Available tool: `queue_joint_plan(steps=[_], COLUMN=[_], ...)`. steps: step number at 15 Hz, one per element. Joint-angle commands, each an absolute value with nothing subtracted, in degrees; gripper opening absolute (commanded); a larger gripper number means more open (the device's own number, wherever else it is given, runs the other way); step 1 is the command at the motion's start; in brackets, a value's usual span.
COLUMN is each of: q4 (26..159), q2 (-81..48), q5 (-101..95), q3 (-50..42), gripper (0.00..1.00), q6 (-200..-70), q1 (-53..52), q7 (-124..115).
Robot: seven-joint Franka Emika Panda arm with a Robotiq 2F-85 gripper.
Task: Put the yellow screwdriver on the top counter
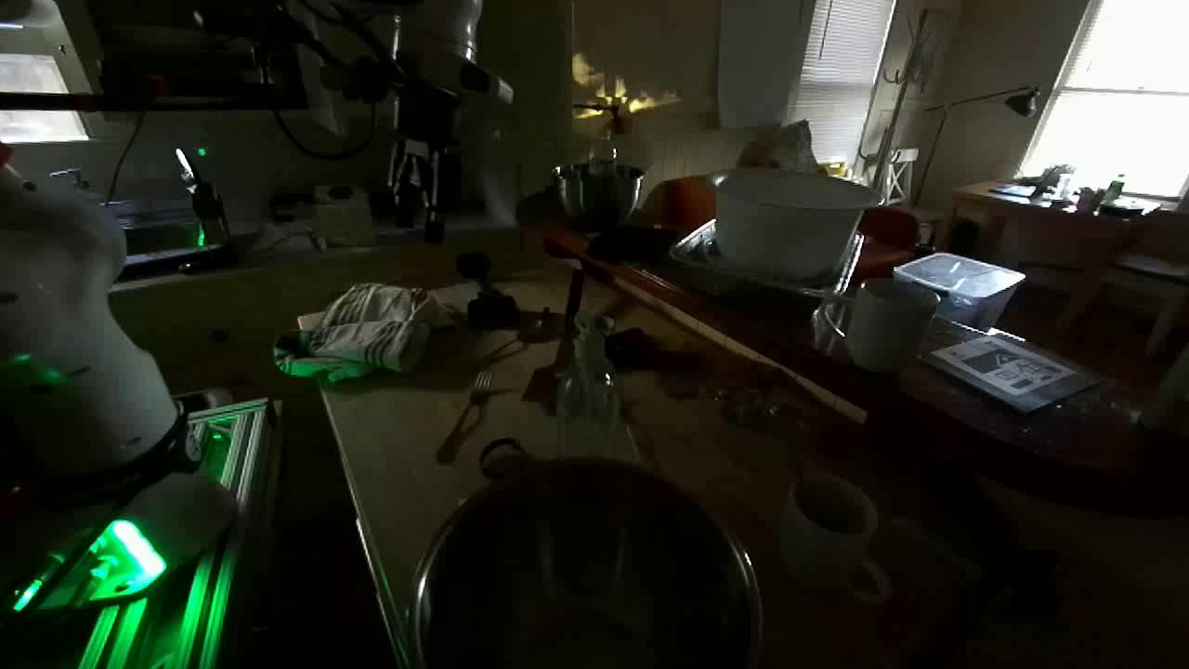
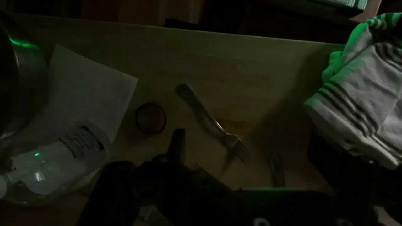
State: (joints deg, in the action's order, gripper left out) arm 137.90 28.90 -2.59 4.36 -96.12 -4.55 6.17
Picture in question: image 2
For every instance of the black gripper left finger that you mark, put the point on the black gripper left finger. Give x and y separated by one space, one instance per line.
176 146

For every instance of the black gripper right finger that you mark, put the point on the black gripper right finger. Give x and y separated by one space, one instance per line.
277 171

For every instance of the small round black cap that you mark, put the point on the small round black cap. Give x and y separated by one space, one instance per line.
151 118

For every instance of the white paper sheet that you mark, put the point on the white paper sheet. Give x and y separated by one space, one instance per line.
88 92

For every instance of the white grey striped towel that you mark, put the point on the white grey striped towel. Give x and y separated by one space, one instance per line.
360 95

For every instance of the small metal bowl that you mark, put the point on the small metal bowl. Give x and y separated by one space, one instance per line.
19 83

